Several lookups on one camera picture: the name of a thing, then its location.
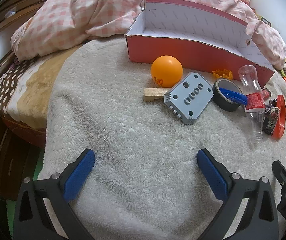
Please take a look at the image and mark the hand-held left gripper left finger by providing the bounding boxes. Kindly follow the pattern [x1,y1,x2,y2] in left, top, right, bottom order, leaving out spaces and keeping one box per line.
[15,148,96,240]

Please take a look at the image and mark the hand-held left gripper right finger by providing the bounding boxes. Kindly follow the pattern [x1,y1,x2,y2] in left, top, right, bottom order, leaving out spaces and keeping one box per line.
[196,148,280,240]

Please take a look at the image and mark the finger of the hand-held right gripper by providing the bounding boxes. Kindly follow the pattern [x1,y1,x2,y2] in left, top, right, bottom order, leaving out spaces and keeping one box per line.
[272,160,286,190]

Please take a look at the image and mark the red plastic funnel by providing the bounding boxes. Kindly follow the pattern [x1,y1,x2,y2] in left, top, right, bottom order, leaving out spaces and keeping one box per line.
[270,94,286,139]

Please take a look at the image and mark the clear bottle with red label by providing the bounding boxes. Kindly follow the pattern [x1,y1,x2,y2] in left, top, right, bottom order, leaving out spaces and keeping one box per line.
[238,65,267,145]

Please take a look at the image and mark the black tape roll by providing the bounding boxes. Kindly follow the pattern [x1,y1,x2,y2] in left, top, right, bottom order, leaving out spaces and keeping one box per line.
[212,78,243,112]

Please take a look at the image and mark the grey plastic plate with holes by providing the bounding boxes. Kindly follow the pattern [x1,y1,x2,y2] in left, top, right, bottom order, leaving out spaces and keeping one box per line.
[163,71,214,125]

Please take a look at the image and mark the blue plastic handle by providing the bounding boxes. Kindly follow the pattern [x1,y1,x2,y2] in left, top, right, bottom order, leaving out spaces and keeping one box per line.
[219,87,248,105]

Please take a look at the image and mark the notched wooden block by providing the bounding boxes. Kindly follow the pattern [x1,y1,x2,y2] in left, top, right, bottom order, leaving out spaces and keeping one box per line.
[144,88,170,102]

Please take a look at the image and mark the orange plastic gear piece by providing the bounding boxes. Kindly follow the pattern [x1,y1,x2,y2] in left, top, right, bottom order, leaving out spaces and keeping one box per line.
[212,69,233,80]

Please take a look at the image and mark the orange ball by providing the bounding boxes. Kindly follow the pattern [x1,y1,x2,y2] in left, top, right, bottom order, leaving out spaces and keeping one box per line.
[151,55,183,86]

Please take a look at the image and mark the red cardboard box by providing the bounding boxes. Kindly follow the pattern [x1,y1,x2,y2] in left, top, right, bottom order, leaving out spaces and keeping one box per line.
[124,0,275,84]

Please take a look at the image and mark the white terry towel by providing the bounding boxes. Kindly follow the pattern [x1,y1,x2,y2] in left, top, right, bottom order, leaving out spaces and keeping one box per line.
[36,34,286,240]

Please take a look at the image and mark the brown dotted bed sheet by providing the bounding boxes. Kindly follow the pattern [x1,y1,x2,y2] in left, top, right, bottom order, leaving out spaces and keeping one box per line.
[0,44,83,148]

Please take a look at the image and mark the wooden side table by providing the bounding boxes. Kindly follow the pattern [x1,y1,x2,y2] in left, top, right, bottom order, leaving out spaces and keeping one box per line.
[255,12,272,27]

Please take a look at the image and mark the pink checked quilt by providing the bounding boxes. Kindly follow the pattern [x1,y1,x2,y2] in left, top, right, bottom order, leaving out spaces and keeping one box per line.
[10,0,286,82]

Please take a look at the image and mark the dark wooden bed frame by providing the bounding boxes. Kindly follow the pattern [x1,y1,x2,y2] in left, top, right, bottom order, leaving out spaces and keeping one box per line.
[0,0,78,200]

